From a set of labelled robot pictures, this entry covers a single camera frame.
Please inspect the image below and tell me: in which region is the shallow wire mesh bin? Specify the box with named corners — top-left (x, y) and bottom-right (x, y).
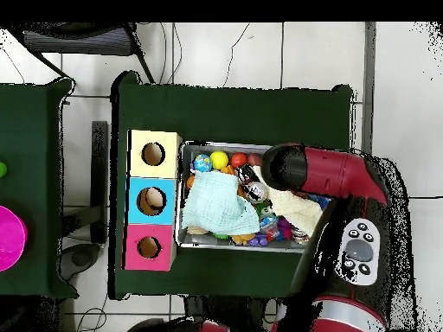
top-left (174, 140), bottom-right (333, 255)

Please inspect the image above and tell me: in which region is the mint green waffle cloth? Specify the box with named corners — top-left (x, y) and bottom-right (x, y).
top-left (180, 169), bottom-right (261, 237)

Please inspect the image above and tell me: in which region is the wooden box with three holes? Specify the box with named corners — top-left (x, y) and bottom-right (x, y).
top-left (122, 129), bottom-right (183, 272)

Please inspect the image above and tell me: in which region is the black upright panel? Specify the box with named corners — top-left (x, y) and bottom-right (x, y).
top-left (90, 120), bottom-right (109, 245)

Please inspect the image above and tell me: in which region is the black mesh chair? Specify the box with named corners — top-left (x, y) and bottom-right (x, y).
top-left (6, 22), bottom-right (156, 85)

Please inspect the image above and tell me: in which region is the pink round disc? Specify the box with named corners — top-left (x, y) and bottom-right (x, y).
top-left (0, 205), bottom-right (29, 272)

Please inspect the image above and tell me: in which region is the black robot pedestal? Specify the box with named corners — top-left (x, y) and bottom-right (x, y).
top-left (183, 295), bottom-right (278, 332)

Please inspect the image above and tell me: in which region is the crushed black drink can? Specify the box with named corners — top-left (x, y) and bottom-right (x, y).
top-left (235, 163), bottom-right (259, 184)

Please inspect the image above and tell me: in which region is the yellow ball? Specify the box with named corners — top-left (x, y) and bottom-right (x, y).
top-left (209, 150), bottom-right (230, 171)

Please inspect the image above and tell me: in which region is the cream waffle cloth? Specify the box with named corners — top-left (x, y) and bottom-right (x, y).
top-left (253, 164), bottom-right (324, 238)

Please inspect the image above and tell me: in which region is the dark grey oval base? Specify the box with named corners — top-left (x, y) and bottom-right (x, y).
top-left (57, 242), bottom-right (102, 282)

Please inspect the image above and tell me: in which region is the orange ball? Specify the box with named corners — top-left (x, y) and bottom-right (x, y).
top-left (230, 151), bottom-right (249, 169)

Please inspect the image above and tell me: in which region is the globe print ball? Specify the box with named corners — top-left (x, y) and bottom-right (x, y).
top-left (192, 153), bottom-right (214, 173)

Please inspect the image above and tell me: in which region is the dark green side tablecloth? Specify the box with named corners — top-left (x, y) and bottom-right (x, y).
top-left (0, 77), bottom-right (80, 300)

